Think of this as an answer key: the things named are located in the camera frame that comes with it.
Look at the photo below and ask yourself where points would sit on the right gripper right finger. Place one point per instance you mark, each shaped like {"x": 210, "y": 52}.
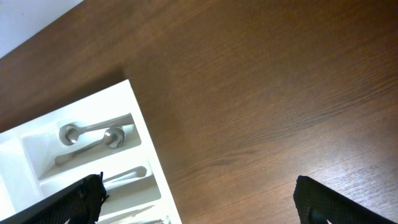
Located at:
{"x": 316, "y": 203}

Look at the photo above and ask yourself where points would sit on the white cutlery tray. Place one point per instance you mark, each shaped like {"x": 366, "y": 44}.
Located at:
{"x": 28, "y": 151}

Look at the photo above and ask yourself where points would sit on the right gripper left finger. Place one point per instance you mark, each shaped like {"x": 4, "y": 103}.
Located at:
{"x": 80, "y": 202}

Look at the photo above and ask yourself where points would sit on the metal fork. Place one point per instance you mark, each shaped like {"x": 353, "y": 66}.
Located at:
{"x": 136, "y": 172}
{"x": 125, "y": 216}

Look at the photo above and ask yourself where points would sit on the large spoon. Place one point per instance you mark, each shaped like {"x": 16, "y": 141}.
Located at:
{"x": 70, "y": 133}
{"x": 113, "y": 138}

